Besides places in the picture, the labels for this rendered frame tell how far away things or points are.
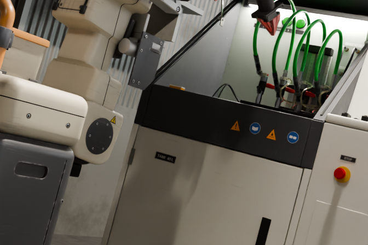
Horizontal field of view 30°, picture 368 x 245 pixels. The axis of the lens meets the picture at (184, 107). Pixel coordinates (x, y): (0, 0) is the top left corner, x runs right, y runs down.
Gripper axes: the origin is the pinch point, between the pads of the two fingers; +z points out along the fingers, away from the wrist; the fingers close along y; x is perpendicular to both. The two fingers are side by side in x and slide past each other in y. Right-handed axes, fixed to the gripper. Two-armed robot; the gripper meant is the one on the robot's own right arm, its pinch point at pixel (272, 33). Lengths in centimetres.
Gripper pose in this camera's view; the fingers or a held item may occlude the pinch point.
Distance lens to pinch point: 232.5
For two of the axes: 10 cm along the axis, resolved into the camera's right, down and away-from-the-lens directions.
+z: 2.6, 8.5, 4.6
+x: -7.2, -1.5, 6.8
